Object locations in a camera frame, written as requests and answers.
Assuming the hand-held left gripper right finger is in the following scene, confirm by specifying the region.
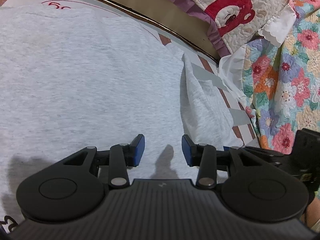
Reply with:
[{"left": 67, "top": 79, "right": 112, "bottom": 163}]
[{"left": 182, "top": 134, "right": 264, "bottom": 189}]

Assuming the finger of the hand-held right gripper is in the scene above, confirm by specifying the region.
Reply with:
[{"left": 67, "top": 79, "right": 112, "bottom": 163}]
[{"left": 244, "top": 145, "right": 295, "bottom": 167}]

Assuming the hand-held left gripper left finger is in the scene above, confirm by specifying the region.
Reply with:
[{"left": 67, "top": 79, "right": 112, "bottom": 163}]
[{"left": 62, "top": 134, "right": 145, "bottom": 188}]

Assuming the light grey sweatshirt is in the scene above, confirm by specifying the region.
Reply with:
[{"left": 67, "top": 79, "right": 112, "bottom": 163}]
[{"left": 0, "top": 4, "right": 244, "bottom": 230}]

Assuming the person's right forearm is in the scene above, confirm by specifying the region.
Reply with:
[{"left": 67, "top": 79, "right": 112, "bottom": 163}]
[{"left": 305, "top": 197, "right": 320, "bottom": 237}]

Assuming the floral quilt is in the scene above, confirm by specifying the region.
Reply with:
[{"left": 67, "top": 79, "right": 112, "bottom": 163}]
[{"left": 241, "top": 0, "right": 320, "bottom": 155}]

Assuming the checked floor rug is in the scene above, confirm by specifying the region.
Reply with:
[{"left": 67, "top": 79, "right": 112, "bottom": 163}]
[{"left": 0, "top": 0, "right": 258, "bottom": 148}]

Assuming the white ruffled cloth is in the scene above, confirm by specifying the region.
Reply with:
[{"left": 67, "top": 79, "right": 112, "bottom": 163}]
[{"left": 217, "top": 5, "right": 297, "bottom": 110}]

